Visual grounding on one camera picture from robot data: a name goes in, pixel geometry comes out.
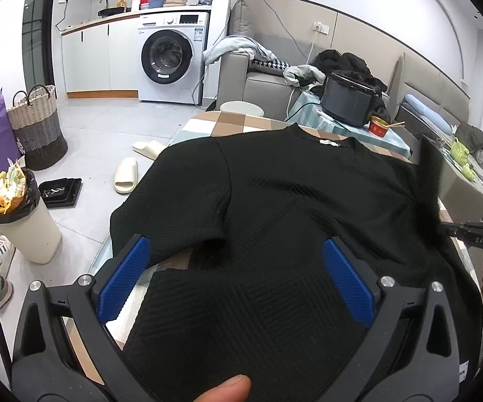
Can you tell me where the teal checkered side tablecloth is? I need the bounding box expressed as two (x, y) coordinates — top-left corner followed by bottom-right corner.
(286, 92), (411, 159)

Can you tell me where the white kitchen cabinet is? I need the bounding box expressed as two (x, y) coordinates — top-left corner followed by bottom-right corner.
(61, 17), (139, 98)

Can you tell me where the white washing machine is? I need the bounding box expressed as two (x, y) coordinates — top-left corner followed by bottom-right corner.
(136, 10), (209, 106)

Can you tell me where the grey side table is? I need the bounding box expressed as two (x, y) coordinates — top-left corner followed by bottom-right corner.
(439, 149), (483, 222)

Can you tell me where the white trash bin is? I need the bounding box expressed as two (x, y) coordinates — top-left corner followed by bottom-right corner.
(0, 165), (61, 264)

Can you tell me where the woven laundry basket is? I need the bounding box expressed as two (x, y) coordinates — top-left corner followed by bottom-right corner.
(7, 84), (68, 171)

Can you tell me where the white slipper near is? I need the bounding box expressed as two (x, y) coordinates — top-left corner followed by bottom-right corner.
(113, 157), (138, 194)

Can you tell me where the green plush toy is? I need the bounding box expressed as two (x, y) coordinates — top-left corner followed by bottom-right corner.
(450, 137), (476, 181)

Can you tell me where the white slipper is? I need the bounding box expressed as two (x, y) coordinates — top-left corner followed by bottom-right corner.
(132, 141), (167, 161)
(113, 157), (138, 194)

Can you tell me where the grey sofa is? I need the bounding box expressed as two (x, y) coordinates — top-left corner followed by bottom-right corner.
(216, 0), (302, 121)

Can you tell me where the black tray on floor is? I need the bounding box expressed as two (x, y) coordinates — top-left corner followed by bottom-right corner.
(39, 178), (82, 209)

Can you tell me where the person's left hand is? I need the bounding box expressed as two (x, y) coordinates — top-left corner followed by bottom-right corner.
(195, 375), (251, 402)

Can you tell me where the black clothes pile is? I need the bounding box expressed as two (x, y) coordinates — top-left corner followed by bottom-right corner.
(312, 49), (388, 92)

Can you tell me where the white round stool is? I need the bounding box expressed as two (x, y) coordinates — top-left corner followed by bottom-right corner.
(220, 101), (264, 117)

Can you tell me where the red food bowl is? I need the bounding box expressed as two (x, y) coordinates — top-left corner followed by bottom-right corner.
(369, 115), (405, 138)

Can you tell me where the black knit sweater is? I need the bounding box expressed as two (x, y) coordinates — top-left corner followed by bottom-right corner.
(110, 125), (483, 401)

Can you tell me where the white slipper far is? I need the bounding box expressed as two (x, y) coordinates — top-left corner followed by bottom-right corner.
(132, 141), (167, 161)

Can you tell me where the light grey blanket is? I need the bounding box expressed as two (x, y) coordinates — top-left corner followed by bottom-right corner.
(203, 35), (277, 65)

